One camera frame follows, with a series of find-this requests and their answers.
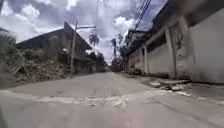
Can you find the grey concrete verge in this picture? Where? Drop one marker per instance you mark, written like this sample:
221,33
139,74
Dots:
203,91

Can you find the white boundary wall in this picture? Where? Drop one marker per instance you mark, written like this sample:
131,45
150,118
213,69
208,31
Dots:
206,50

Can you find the grey concrete road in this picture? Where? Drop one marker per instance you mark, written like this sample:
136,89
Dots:
100,87

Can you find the building with dark roof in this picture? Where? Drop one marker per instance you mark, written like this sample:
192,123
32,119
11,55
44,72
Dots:
53,40

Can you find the overgrown bushes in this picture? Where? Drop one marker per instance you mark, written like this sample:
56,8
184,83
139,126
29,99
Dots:
30,66

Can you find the pile of rubble stones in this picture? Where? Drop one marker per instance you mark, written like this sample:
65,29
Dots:
173,87

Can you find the group of palm trees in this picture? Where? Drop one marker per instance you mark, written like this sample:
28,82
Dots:
94,39

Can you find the grey utility pole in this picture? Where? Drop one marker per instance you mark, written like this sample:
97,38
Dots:
72,50

